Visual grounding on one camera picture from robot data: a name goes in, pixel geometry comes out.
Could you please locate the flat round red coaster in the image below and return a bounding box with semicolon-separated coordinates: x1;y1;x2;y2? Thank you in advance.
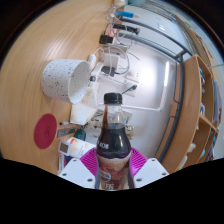
33;113;58;150

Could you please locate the cola bottle with black cap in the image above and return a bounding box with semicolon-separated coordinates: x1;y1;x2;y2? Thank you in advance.
94;92;134;192

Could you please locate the grey metal frame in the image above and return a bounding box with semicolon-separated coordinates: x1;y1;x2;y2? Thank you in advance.
118;16;195;158

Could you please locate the small blue tube bottle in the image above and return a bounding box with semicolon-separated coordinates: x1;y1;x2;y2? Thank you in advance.
116;10;140;19

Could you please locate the white wall socket panel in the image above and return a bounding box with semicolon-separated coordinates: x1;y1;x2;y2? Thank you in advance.
128;68;141;84

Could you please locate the small white digital clock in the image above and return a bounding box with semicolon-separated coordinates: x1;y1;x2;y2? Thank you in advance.
57;140;72;155

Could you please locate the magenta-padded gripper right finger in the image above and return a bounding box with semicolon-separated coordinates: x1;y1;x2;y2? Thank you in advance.
127;147;170;190

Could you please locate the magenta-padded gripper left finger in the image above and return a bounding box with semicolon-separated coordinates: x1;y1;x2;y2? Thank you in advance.
57;147;101;190

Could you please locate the small black box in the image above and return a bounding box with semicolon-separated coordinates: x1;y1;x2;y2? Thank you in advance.
99;34;114;45

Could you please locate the black electric shaver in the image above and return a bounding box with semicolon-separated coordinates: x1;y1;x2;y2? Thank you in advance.
113;23;141;35

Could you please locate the white power strip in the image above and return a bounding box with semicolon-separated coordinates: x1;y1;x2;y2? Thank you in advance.
101;53;122;70

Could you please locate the white tissue pack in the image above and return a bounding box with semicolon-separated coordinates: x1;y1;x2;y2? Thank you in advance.
69;83;101;126

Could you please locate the white speckled cup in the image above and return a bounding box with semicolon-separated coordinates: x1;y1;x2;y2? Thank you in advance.
40;58;92;106

